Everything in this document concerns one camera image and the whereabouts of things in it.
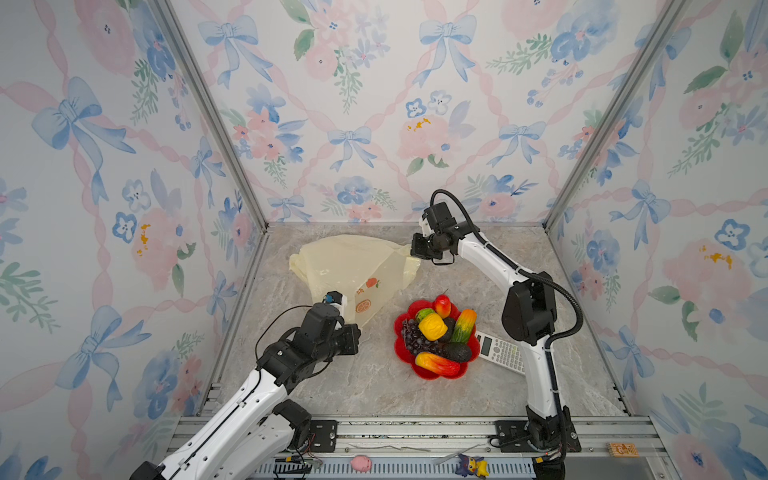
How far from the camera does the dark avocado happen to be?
827 millimetres

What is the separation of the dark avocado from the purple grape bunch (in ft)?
0.10

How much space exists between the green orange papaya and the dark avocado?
28 millimetres

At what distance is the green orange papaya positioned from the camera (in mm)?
875

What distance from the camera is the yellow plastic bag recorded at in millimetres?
853
